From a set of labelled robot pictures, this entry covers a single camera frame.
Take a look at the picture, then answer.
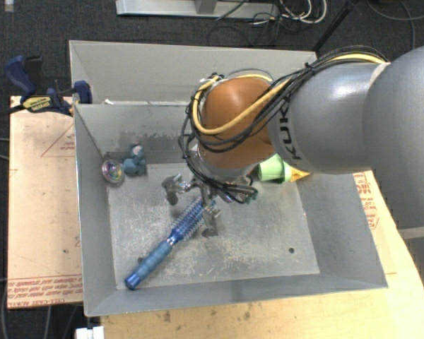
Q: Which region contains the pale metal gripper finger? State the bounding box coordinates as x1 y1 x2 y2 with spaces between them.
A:
161 174 192 206
201 203 223 239

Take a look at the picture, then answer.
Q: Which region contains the brown cardboard board, red print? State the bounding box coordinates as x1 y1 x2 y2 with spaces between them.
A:
6 95 382 310

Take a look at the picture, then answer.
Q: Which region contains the grey metal bin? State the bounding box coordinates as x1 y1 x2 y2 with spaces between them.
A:
69 40 389 318

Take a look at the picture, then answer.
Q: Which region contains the clear iridescent glass bowl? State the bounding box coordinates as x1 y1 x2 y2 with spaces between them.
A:
101 159 126 185

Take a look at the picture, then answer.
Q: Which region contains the light green plastic cup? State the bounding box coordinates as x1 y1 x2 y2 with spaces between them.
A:
257 153 293 185

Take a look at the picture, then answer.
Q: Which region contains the blue-grey toy animal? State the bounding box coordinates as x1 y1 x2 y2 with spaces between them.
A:
122 143 148 177

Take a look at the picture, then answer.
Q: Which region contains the yellow pointed piece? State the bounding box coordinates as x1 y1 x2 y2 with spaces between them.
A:
290 167 311 184

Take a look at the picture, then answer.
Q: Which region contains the blue round hairbrush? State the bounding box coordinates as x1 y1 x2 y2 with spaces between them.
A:
124 196 217 291

